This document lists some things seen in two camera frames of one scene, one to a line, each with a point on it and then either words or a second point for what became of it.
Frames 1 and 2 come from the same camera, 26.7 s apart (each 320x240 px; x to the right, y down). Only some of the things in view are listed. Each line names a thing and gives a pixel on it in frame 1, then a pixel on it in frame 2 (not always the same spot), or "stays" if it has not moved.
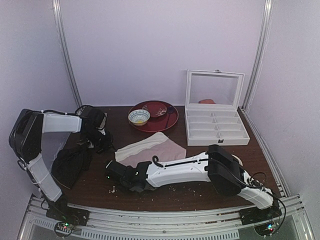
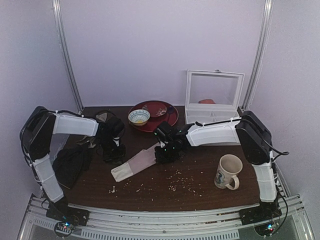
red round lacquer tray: (158, 124) stays
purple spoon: (170, 110) stays
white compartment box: (212, 115) stays
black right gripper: (110, 169) to (164, 155)
